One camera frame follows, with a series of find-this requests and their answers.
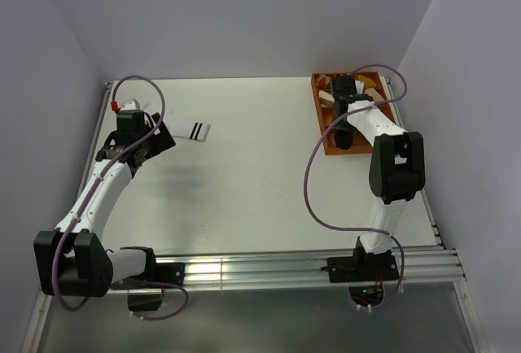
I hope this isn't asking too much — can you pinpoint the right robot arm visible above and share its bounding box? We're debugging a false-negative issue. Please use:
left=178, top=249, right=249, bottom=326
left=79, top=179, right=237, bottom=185
left=331, top=75, right=425, bottom=280

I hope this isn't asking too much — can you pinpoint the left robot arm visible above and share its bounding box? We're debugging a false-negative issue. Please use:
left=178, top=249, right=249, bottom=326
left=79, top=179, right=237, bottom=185
left=33, top=110, right=175, bottom=298

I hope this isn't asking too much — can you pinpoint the white brown rolled sock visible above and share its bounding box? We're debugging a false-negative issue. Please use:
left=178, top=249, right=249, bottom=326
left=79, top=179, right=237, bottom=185
left=318, top=90, right=335, bottom=107

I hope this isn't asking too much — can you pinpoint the brown orange rolled sock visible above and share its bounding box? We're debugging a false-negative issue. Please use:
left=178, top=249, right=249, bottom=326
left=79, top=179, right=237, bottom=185
left=316, top=74, right=331, bottom=89

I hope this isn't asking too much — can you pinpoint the pink maroon rolled sock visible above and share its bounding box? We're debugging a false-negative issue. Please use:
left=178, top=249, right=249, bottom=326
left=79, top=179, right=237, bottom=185
left=364, top=88, right=386, bottom=106

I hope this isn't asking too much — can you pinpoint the yellow rolled sock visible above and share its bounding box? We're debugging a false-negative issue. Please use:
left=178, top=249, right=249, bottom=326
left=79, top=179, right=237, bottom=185
left=356, top=75, right=377, bottom=89

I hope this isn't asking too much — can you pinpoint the orange compartment tray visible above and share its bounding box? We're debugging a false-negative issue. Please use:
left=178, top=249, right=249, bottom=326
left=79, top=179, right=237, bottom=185
left=311, top=71, right=405, bottom=155

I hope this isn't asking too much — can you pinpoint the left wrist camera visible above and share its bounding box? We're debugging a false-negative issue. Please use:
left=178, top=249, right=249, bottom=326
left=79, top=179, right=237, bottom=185
left=110, top=98, right=141, bottom=113

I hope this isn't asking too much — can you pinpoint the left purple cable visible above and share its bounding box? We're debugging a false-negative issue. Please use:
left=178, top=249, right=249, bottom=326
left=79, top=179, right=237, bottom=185
left=52, top=75, right=190, bottom=321

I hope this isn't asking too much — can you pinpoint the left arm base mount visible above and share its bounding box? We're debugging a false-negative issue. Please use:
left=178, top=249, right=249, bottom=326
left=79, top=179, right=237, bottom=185
left=111, top=262, right=186, bottom=290

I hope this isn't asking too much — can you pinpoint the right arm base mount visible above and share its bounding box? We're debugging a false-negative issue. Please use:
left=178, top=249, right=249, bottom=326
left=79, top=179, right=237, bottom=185
left=320, top=256, right=400, bottom=283

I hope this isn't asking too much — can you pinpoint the aluminium front rail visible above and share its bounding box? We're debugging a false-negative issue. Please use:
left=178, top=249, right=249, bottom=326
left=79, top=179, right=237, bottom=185
left=156, top=246, right=466, bottom=294

